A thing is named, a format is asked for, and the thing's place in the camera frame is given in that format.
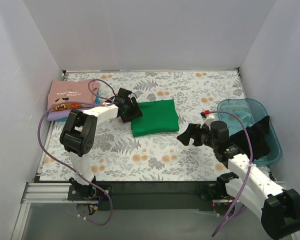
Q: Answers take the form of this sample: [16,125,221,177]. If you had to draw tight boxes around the lilac folded t shirt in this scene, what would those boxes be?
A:
[47,104,92,122]

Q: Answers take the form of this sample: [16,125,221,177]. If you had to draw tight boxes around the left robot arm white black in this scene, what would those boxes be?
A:
[59,88,143,200]

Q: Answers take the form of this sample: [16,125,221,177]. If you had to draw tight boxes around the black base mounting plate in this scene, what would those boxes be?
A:
[67,181,247,212]

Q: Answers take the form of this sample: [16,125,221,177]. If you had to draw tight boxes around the aluminium frame rail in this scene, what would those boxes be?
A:
[11,181,300,240]

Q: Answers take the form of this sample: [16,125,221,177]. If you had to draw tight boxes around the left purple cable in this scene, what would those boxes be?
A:
[37,79,114,227]

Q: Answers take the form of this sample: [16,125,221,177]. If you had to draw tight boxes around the pink folded printed t shirt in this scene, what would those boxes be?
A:
[47,79,97,111]

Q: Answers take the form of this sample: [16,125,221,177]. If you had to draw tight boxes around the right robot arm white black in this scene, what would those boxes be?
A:
[177,120,300,240]

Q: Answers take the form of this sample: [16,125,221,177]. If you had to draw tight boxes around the green t shirt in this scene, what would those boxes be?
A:
[131,99,180,138]

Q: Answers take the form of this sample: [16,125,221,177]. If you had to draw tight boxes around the teal folded t shirt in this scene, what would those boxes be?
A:
[94,91,101,104]

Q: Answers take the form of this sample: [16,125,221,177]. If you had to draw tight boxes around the black t shirt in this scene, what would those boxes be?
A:
[230,115,271,160]

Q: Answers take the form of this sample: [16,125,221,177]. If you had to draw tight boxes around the floral patterned table mat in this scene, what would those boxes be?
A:
[39,70,271,182]

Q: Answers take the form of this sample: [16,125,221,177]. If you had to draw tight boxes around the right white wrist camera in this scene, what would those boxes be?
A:
[202,113,216,128]

